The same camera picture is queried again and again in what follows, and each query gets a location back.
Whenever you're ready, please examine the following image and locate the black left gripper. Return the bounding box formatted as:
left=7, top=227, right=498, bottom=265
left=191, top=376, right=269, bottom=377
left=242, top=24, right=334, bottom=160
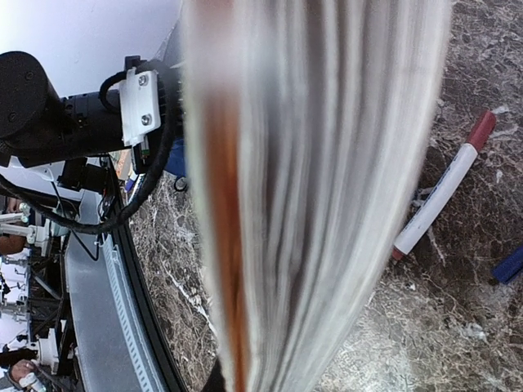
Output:
left=151, top=60, right=185, bottom=135

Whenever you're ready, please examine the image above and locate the pink illustrated paperback book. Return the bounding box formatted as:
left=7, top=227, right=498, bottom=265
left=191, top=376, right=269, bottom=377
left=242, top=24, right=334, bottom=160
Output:
left=183, top=1, right=452, bottom=391

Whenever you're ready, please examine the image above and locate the navy blue student backpack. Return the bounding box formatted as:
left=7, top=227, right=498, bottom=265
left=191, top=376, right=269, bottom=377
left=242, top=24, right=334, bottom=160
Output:
left=164, top=138, right=186, bottom=176

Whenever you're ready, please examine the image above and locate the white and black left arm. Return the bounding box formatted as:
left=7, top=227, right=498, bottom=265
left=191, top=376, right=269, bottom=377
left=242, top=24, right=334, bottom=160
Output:
left=1, top=51, right=184, bottom=198

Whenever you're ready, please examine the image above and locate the white marker red cap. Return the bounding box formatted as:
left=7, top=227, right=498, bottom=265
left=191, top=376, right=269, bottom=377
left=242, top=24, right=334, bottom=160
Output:
left=391, top=111, right=496, bottom=261

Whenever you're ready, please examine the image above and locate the white marker blue cap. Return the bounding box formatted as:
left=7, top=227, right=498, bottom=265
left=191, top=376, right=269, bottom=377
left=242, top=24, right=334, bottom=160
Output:
left=491, top=245, right=523, bottom=284

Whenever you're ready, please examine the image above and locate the grey slotted cable duct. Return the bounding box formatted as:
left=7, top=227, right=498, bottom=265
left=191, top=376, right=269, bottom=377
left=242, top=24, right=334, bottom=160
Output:
left=102, top=235, right=158, bottom=391

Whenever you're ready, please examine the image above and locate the black front table rail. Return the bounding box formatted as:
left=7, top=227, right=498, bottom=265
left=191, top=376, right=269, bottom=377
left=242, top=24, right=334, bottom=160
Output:
left=108, top=154, right=189, bottom=392

